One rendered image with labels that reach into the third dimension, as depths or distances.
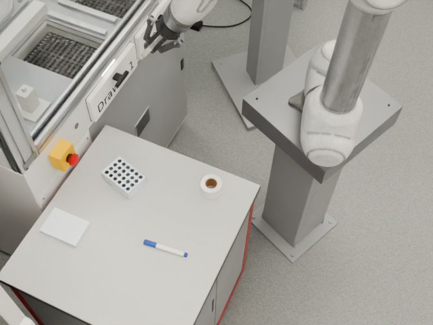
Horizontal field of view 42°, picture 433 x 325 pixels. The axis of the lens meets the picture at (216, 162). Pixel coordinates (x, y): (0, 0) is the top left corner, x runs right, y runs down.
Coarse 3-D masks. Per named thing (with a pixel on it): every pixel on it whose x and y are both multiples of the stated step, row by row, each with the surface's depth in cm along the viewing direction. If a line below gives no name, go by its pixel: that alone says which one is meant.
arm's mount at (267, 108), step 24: (312, 48) 201; (288, 72) 196; (264, 96) 191; (288, 96) 191; (360, 96) 191; (384, 96) 191; (264, 120) 187; (288, 120) 186; (360, 120) 186; (384, 120) 186; (288, 144) 184; (360, 144) 183; (312, 168) 181; (336, 168) 182
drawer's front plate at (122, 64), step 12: (132, 48) 192; (120, 60) 188; (132, 60) 196; (108, 72) 185; (120, 72) 191; (132, 72) 200; (108, 84) 186; (120, 84) 194; (96, 96) 180; (108, 96) 189; (96, 108) 184; (96, 120) 187
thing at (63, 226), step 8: (56, 208) 174; (48, 216) 172; (56, 216) 172; (64, 216) 172; (72, 216) 172; (48, 224) 170; (56, 224) 170; (64, 224) 170; (72, 224) 170; (80, 224) 171; (88, 224) 171; (48, 232) 169; (56, 232) 169; (64, 232) 169; (72, 232) 169; (80, 232) 169; (64, 240) 168; (72, 240) 168; (80, 240) 169
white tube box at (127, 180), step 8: (120, 160) 182; (104, 168) 179; (112, 168) 181; (120, 168) 182; (128, 168) 182; (136, 168) 180; (104, 176) 179; (112, 176) 180; (120, 176) 178; (128, 176) 178; (136, 176) 178; (144, 176) 178; (112, 184) 179; (120, 184) 177; (128, 184) 177; (136, 184) 177; (144, 184) 180; (120, 192) 179; (128, 192) 175; (136, 192) 179
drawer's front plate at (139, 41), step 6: (162, 0) 205; (168, 0) 206; (162, 6) 203; (156, 12) 201; (162, 12) 205; (156, 18) 202; (144, 24) 198; (144, 30) 196; (156, 30) 206; (138, 36) 194; (150, 36) 203; (138, 42) 196; (144, 42) 200; (138, 48) 198; (138, 54) 201
